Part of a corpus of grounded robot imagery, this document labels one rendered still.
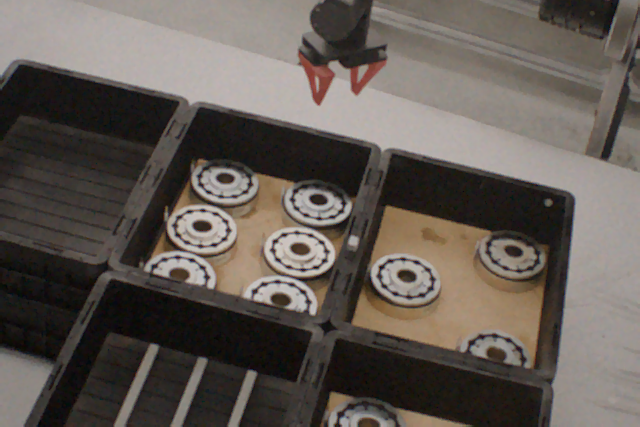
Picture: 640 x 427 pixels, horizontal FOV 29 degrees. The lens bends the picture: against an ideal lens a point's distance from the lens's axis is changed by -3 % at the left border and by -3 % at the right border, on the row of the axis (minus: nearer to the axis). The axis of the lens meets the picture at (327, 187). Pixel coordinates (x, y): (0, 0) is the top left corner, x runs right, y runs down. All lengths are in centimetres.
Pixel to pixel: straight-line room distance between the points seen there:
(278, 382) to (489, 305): 35
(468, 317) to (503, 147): 62
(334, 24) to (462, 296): 47
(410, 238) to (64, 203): 52
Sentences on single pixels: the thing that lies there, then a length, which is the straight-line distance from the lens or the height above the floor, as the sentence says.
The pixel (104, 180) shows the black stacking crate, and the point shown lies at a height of 83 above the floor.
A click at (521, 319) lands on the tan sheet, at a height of 83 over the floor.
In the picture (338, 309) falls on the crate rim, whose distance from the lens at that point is 165.
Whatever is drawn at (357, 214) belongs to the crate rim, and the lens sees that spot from 180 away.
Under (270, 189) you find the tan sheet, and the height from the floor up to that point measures 83.
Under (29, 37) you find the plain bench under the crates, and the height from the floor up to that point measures 70.
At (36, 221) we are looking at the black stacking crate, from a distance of 189.
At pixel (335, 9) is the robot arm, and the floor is 126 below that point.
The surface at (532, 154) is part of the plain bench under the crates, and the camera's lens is 238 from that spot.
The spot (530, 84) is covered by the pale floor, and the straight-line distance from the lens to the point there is 388.
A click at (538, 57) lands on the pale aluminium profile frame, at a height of 14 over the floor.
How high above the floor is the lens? 209
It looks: 39 degrees down
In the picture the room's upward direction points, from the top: 10 degrees clockwise
